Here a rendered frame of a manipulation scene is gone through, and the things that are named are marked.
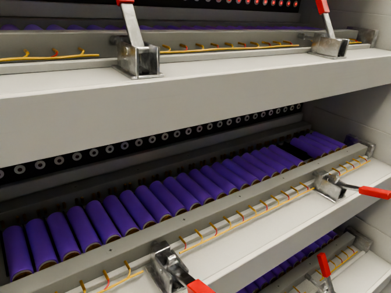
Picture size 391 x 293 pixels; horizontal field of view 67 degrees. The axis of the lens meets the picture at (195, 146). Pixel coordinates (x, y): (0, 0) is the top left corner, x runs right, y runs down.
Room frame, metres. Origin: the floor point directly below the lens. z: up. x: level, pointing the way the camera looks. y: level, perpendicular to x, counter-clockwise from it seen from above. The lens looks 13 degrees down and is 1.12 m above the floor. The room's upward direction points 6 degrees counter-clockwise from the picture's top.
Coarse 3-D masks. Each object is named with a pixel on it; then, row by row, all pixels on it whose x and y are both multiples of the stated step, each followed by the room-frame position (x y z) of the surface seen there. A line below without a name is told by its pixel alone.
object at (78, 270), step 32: (320, 160) 0.44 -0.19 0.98; (352, 160) 0.48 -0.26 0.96; (256, 192) 0.35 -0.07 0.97; (160, 224) 0.28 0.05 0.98; (192, 224) 0.29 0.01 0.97; (96, 256) 0.24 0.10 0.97; (128, 256) 0.25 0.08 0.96; (0, 288) 0.21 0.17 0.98; (32, 288) 0.21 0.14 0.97; (64, 288) 0.22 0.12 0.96
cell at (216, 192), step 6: (192, 174) 0.39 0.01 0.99; (198, 174) 0.39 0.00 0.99; (198, 180) 0.38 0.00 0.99; (204, 180) 0.37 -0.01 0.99; (210, 180) 0.38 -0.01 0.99; (204, 186) 0.37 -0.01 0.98; (210, 186) 0.36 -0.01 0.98; (216, 186) 0.36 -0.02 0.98; (210, 192) 0.36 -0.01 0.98; (216, 192) 0.35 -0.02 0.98; (222, 192) 0.35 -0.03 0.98; (216, 198) 0.35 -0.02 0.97
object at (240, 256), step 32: (256, 128) 0.52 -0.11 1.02; (320, 128) 0.60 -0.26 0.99; (352, 128) 0.54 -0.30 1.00; (128, 160) 0.39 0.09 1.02; (384, 160) 0.49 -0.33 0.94; (0, 192) 0.30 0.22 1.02; (352, 192) 0.40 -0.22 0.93; (256, 224) 0.32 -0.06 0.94; (288, 224) 0.33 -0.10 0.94; (320, 224) 0.35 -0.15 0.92; (0, 256) 0.26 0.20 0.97; (192, 256) 0.27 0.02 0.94; (224, 256) 0.27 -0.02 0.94; (256, 256) 0.28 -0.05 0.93; (288, 256) 0.32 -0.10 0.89; (96, 288) 0.23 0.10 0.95; (128, 288) 0.23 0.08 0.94; (224, 288) 0.26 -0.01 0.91
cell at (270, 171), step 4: (244, 156) 0.45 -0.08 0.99; (248, 156) 0.45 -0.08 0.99; (252, 156) 0.44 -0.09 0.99; (248, 160) 0.44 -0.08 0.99; (252, 160) 0.44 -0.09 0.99; (256, 160) 0.43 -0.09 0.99; (260, 160) 0.43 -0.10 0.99; (252, 164) 0.43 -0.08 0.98; (256, 164) 0.43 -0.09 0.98; (260, 164) 0.43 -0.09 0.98; (264, 164) 0.42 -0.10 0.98; (260, 168) 0.42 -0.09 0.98; (264, 168) 0.42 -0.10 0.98; (268, 168) 0.41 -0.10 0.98; (272, 168) 0.41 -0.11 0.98; (268, 172) 0.41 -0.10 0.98; (272, 172) 0.41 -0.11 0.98; (276, 172) 0.41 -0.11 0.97; (272, 176) 0.41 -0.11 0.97
